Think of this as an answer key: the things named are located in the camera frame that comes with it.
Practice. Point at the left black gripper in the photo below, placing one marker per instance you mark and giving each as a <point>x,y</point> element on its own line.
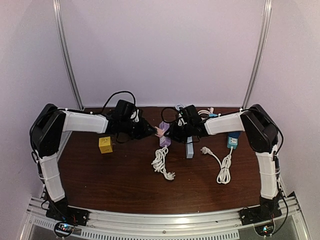
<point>143,131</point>

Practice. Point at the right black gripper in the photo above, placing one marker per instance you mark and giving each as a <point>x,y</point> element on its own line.
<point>174,135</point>

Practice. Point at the pink charger plug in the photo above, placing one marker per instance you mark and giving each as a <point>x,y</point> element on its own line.
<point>159,132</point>

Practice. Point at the purple power strip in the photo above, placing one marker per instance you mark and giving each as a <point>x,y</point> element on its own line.
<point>164,141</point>

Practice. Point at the yellow cube adapter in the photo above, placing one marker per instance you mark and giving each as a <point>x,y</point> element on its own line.
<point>105,145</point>

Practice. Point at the light blue power strip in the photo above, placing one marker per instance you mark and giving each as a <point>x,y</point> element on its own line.
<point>189,148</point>

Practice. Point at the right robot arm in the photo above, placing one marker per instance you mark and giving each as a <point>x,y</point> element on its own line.
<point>261,131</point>

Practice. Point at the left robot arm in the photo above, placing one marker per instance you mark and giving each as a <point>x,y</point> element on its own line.
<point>46,133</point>

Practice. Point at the teal blue socket box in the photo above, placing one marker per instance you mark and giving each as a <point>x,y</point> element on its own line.
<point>232,139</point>

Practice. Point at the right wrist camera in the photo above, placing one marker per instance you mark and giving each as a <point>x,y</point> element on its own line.
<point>190,115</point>

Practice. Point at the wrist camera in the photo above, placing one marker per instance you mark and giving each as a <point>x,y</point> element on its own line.
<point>124,110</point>
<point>190,115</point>

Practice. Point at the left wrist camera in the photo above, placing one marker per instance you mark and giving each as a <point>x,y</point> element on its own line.
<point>124,110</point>

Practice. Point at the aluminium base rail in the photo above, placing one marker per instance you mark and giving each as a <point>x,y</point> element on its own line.
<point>217,225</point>

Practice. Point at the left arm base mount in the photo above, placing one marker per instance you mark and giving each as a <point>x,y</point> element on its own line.
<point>61,211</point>

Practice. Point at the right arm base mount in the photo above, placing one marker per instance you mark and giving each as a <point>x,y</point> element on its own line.
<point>267,210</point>

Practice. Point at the left aluminium frame post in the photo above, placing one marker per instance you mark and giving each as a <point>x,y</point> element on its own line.
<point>65,52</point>

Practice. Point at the aluminium frame post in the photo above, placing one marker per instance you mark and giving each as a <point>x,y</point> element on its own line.
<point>263,36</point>
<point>65,52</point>

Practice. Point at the right aluminium frame post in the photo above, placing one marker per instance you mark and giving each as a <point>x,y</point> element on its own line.
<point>263,36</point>

